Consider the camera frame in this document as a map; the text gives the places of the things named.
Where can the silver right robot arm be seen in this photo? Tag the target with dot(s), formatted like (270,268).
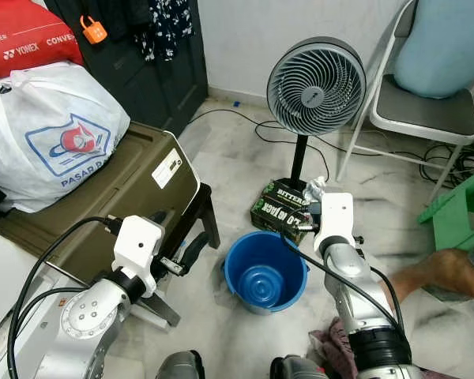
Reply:
(351,276)

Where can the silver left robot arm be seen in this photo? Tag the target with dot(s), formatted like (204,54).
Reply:
(87,316)

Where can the black green-lettered cardboard box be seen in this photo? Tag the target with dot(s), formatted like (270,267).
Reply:
(276,209)

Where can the olive storage box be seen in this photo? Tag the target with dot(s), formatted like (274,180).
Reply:
(134,189)

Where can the black stool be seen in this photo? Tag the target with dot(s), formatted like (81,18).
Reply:
(205,209)

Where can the blue plastic bucket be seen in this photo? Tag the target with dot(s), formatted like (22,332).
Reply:
(261,276)

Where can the white printed plastic bag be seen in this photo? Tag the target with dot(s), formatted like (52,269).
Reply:
(55,142)

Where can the grey standing fan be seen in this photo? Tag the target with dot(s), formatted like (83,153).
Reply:
(316,87)

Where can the dark wooden door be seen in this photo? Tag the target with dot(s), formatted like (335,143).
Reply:
(166,87)

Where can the pink floor cloth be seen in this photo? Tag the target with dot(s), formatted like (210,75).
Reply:
(332,347)

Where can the person's bare leg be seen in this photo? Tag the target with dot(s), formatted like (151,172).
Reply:
(442,272)

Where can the green plastic stool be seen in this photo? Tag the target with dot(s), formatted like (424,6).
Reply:
(458,213)

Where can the white grey folding chair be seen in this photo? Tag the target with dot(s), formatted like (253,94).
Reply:
(411,106)

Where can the dark floral hanging garment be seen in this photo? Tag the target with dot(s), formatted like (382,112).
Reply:
(170,28)

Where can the orange padlock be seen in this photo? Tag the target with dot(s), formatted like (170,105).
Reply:
(95,33)

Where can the light blue cushion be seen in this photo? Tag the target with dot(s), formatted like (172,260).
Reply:
(442,47)

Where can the red Yonex bag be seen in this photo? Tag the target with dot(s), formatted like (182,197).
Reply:
(24,39)

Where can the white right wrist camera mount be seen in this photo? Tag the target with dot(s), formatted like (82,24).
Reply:
(336,217)

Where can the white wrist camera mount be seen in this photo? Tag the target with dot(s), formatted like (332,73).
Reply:
(138,241)
(336,217)

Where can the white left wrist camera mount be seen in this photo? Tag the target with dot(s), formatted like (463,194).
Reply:
(138,241)

